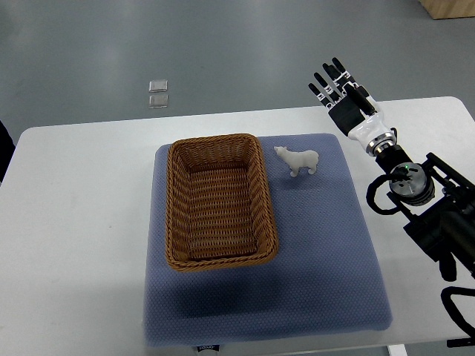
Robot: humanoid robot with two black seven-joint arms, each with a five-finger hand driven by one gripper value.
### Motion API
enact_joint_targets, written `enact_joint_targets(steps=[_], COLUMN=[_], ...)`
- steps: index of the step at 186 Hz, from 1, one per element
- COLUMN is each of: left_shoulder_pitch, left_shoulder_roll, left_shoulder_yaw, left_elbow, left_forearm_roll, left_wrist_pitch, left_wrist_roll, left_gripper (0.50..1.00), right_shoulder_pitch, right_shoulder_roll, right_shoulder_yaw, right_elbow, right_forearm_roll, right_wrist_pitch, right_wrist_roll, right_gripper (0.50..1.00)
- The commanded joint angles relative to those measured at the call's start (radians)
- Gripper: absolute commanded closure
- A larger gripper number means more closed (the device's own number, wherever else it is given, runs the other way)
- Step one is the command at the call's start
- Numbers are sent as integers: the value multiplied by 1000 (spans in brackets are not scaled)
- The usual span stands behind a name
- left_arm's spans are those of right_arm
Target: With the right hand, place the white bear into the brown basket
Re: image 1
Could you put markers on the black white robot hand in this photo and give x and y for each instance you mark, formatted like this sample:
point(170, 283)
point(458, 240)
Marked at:
point(353, 110)

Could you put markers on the white bear figurine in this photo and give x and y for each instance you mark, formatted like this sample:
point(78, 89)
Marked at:
point(296, 160)

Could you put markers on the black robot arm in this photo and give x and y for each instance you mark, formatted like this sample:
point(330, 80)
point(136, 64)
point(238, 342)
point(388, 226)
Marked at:
point(437, 201)

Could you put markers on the brown wicker basket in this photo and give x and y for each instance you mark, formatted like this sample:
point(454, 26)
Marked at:
point(218, 207)

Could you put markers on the wooden box corner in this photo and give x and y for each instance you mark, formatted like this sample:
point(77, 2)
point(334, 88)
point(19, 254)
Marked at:
point(449, 9)

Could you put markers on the blue quilted mat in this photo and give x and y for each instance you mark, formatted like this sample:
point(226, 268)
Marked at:
point(325, 278)

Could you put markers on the upper metal floor plate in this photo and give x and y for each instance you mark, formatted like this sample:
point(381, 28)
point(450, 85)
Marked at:
point(158, 86)

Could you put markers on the white table leg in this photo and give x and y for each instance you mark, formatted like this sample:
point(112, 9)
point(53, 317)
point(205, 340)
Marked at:
point(397, 350)

